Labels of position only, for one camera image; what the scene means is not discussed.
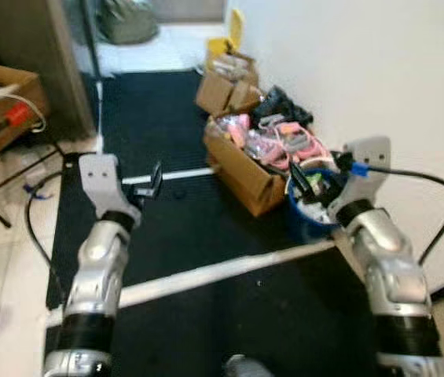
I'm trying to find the black crumpled bag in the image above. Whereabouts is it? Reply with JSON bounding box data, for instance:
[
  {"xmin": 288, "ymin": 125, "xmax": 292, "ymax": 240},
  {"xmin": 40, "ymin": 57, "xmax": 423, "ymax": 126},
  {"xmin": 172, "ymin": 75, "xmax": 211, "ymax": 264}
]
[{"xmin": 252, "ymin": 84, "xmax": 315, "ymax": 128}]

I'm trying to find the black floor mat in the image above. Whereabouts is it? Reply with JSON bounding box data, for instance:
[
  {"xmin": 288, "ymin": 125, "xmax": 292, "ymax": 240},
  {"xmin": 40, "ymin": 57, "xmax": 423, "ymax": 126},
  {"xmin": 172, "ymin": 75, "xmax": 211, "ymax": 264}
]
[{"xmin": 43, "ymin": 69, "xmax": 444, "ymax": 377}]

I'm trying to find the blue rubbish bin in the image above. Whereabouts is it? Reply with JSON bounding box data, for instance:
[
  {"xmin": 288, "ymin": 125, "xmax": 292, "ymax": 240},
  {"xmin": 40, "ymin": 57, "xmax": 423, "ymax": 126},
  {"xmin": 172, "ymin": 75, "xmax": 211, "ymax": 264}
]
[{"xmin": 286, "ymin": 167, "xmax": 350, "ymax": 241}]

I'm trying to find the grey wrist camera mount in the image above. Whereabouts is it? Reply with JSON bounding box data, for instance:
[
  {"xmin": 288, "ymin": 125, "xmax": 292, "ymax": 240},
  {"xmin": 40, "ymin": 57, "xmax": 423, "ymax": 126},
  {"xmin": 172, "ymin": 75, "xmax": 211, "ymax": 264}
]
[
  {"xmin": 336, "ymin": 136, "xmax": 393, "ymax": 209},
  {"xmin": 79, "ymin": 153, "xmax": 142, "ymax": 221}
]

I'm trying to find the small open cardboard box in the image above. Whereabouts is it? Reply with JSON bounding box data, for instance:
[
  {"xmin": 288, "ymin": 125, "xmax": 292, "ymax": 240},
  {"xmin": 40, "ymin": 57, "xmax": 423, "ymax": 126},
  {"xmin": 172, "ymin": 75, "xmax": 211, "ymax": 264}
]
[{"xmin": 195, "ymin": 53, "xmax": 262, "ymax": 117}]

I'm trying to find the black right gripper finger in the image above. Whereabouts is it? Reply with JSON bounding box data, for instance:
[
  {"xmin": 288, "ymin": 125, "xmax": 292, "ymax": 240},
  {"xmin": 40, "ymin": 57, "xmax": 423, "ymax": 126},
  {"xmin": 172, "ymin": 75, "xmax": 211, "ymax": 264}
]
[{"xmin": 288, "ymin": 163, "xmax": 315, "ymax": 199}]

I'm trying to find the cardboard box with pink items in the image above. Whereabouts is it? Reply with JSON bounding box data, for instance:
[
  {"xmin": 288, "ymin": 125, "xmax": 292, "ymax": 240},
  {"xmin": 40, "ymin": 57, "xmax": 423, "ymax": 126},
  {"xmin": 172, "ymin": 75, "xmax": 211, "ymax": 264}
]
[{"xmin": 203, "ymin": 110, "xmax": 334, "ymax": 218}]

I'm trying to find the cardboard box with red label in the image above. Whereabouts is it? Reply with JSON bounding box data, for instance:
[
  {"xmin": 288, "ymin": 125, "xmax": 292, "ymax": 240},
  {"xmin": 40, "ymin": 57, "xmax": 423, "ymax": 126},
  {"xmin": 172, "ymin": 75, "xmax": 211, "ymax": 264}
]
[{"xmin": 0, "ymin": 60, "xmax": 50, "ymax": 171}]

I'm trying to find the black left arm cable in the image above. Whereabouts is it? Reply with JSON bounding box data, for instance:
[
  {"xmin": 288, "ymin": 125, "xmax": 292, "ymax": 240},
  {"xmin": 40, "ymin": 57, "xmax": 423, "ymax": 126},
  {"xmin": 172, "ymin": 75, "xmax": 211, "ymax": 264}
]
[{"xmin": 24, "ymin": 171, "xmax": 72, "ymax": 306}]

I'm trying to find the olive green bag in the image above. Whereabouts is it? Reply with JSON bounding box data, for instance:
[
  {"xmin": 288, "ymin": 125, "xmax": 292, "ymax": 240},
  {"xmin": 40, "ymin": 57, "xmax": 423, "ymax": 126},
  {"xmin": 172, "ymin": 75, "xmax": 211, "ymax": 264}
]
[{"xmin": 96, "ymin": 0, "xmax": 160, "ymax": 45}]

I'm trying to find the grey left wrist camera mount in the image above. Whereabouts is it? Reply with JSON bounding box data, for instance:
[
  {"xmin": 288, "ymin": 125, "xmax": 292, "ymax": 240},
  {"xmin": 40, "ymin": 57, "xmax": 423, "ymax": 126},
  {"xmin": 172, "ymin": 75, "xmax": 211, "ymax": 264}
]
[{"xmin": 79, "ymin": 153, "xmax": 142, "ymax": 221}]

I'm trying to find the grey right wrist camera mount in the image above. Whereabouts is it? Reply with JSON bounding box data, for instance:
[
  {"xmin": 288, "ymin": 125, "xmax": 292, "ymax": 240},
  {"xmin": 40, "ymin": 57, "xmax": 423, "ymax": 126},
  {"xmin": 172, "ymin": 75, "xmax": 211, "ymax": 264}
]
[{"xmin": 336, "ymin": 136, "xmax": 393, "ymax": 209}]

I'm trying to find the grey robot foot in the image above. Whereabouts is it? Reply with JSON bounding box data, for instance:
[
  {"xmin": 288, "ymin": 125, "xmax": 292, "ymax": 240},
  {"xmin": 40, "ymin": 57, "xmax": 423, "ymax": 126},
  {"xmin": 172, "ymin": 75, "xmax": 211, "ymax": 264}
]
[{"xmin": 222, "ymin": 354, "xmax": 274, "ymax": 377}]

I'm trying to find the yellow plastic sign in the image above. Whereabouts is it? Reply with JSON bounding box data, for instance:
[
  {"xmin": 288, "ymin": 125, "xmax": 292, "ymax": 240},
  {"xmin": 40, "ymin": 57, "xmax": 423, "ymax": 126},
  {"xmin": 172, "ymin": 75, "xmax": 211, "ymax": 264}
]
[{"xmin": 206, "ymin": 8, "xmax": 246, "ymax": 57}]

